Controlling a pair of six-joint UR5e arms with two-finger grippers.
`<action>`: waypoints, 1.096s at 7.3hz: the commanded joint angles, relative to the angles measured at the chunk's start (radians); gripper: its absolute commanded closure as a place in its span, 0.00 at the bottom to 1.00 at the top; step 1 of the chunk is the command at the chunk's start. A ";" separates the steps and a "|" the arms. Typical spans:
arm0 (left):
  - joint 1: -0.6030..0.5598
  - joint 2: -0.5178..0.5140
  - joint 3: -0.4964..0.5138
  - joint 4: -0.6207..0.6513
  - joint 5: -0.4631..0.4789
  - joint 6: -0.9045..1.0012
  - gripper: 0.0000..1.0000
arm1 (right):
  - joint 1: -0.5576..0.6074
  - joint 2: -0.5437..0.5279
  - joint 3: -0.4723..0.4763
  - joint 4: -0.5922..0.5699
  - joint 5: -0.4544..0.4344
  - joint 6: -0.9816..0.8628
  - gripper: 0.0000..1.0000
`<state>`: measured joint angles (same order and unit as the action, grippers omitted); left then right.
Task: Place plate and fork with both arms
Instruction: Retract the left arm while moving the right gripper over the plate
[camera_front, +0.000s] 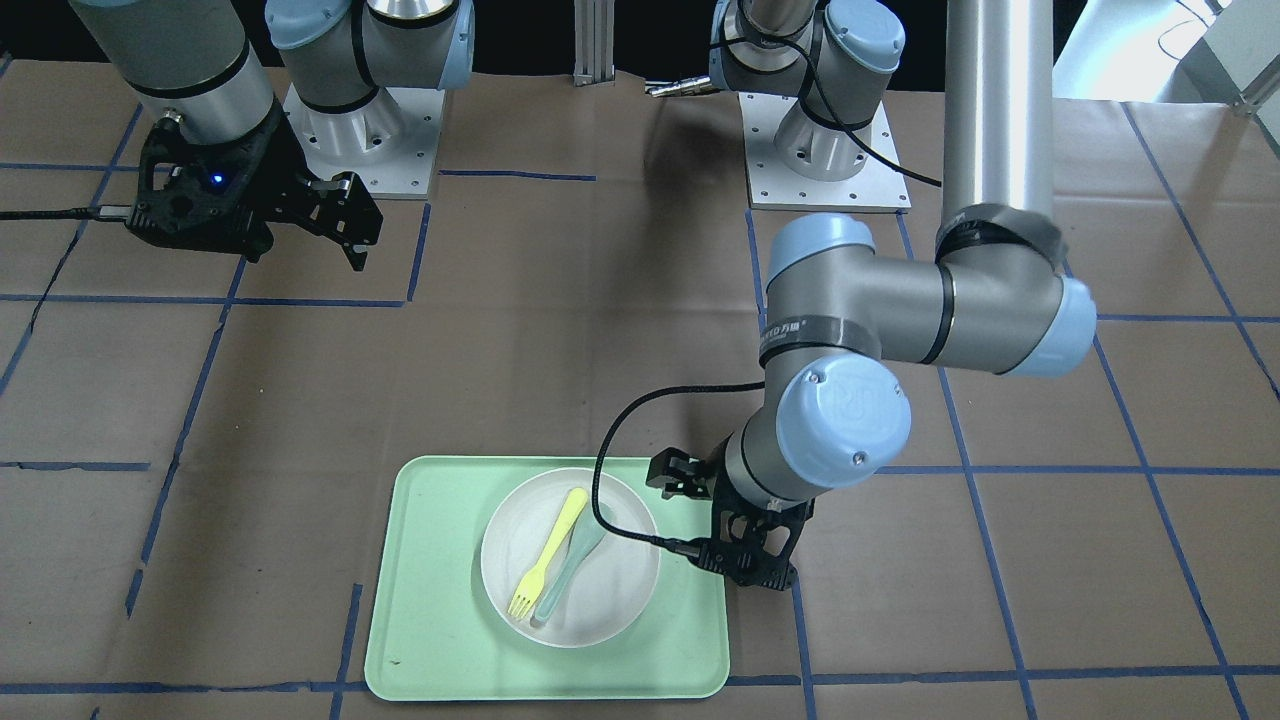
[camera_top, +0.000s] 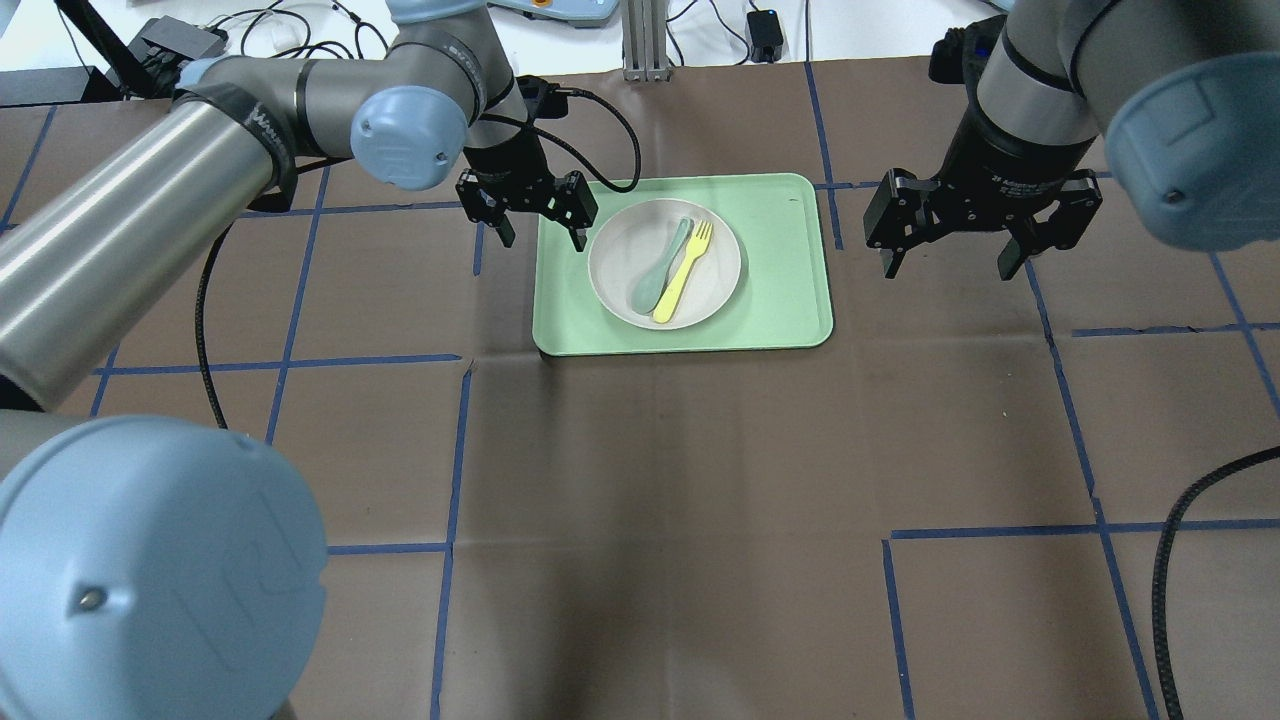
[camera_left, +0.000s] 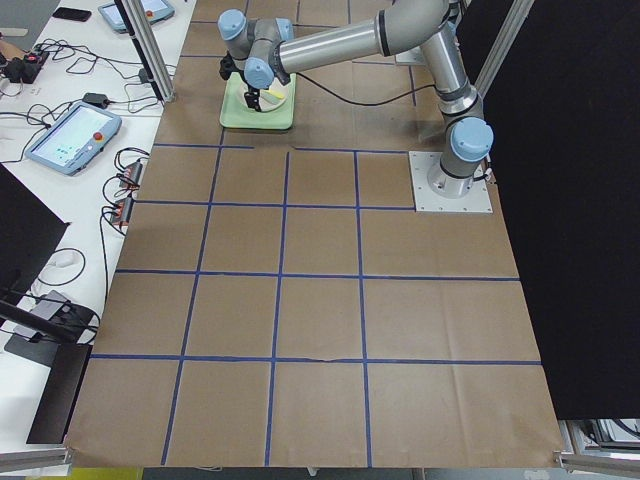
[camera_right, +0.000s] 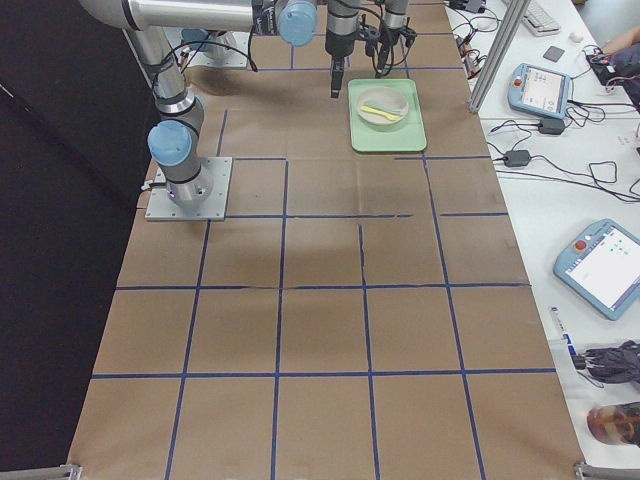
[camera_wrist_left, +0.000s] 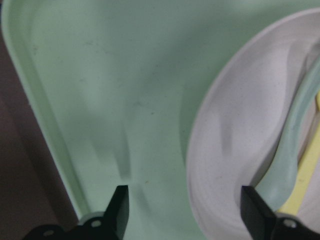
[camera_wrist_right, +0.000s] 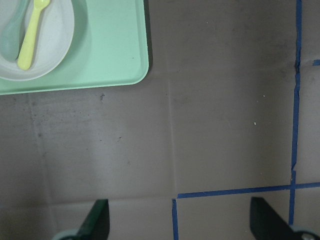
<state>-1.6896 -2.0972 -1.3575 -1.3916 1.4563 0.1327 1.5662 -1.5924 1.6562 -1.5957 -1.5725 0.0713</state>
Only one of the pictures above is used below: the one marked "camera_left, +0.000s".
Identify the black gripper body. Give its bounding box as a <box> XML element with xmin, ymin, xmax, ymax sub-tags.
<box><xmin>243</xmin><ymin>84</ymin><xmax>260</xmax><ymax>103</ymax></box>

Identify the white round plate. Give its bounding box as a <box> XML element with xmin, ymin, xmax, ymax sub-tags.
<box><xmin>259</xmin><ymin>87</ymin><xmax>287</xmax><ymax>112</ymax></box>

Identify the yellow plastic fork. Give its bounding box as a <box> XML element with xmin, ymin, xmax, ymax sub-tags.
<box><xmin>263</xmin><ymin>89</ymin><xmax>286</xmax><ymax>100</ymax></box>

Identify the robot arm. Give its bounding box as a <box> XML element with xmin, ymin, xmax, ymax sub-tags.
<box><xmin>217</xmin><ymin>1</ymin><xmax>494</xmax><ymax>199</ymax></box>

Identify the light green tray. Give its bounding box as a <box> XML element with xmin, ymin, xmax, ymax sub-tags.
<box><xmin>220</xmin><ymin>72</ymin><xmax>296</xmax><ymax>130</ymax></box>

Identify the blue teach pendant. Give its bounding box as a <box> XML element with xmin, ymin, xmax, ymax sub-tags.
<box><xmin>25</xmin><ymin>101</ymin><xmax>122</xmax><ymax>176</ymax></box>
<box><xmin>97</xmin><ymin>0</ymin><xmax>176</xmax><ymax>34</ymax></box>

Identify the black power adapter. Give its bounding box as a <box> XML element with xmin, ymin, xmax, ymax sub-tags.
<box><xmin>82</xmin><ymin>92</ymin><xmax>111</xmax><ymax>109</ymax></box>

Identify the black smartphone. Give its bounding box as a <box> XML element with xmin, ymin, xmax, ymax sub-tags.
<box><xmin>52</xmin><ymin>7</ymin><xmax>92</xmax><ymax>22</ymax></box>

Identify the black monitor stand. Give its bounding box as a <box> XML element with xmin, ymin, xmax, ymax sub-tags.
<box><xmin>1</xmin><ymin>167</ymin><xmax>99</xmax><ymax>366</ymax></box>

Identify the grey usb hub box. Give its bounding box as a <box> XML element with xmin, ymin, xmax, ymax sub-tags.
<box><xmin>29</xmin><ymin>290</ymin><xmax>71</xmax><ymax>326</ymax></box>

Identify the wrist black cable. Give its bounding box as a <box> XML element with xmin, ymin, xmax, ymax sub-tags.
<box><xmin>287</xmin><ymin>69</ymin><xmax>441</xmax><ymax>107</ymax></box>

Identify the aluminium frame post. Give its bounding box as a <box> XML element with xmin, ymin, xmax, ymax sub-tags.
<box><xmin>115</xmin><ymin>0</ymin><xmax>175</xmax><ymax>103</ymax></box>

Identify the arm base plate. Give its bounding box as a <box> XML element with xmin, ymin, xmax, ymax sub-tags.
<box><xmin>408</xmin><ymin>151</ymin><xmax>493</xmax><ymax>214</ymax></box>

